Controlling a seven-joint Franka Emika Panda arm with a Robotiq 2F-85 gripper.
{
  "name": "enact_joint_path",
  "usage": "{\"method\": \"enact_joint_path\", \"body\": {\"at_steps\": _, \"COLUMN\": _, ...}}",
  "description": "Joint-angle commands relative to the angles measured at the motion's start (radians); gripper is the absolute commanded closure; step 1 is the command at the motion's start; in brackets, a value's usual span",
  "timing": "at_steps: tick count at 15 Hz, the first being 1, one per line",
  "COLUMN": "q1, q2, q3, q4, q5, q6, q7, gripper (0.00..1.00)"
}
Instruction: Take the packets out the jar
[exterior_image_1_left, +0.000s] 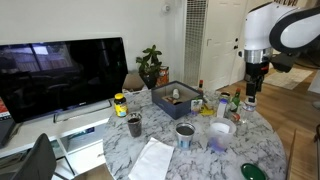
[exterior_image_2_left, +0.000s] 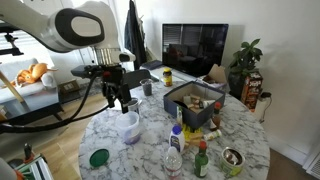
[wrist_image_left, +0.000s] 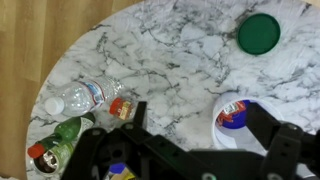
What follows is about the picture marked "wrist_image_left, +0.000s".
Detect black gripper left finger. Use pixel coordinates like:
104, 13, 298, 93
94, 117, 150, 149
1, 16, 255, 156
120, 101, 188, 162

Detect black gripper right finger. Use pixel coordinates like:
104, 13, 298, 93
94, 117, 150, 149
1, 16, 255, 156
245, 102, 305, 180

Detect clear plastic jar blue base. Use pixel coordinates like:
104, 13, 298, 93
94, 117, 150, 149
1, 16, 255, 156
211, 92, 288, 158

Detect red ketchup packet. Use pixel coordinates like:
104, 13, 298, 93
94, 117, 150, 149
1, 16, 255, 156
216, 100, 248, 127

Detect green round jar lid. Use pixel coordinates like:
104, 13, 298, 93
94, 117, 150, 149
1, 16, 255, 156
237, 12, 282, 56

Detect small red snack packet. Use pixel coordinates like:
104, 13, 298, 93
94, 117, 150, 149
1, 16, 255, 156
109, 97, 138, 121

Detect white bottle blue cap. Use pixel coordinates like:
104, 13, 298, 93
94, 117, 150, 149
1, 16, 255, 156
107, 162, 127, 176

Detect clear plastic water bottle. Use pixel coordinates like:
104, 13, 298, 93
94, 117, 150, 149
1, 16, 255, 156
44, 75, 124, 118

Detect green glass bottle red cap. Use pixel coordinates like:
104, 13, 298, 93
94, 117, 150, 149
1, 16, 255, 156
27, 112, 97, 159

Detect open green tin can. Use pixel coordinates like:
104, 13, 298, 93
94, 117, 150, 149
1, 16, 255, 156
33, 142, 76, 177

